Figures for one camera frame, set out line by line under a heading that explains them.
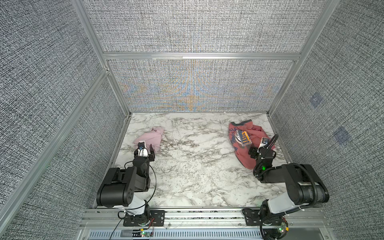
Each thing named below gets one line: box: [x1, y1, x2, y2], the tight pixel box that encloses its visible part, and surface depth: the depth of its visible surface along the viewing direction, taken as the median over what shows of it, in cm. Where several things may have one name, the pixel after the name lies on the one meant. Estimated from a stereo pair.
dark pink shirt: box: [228, 119, 276, 170], surface depth 99 cm
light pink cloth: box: [133, 127, 165, 153], surface depth 102 cm
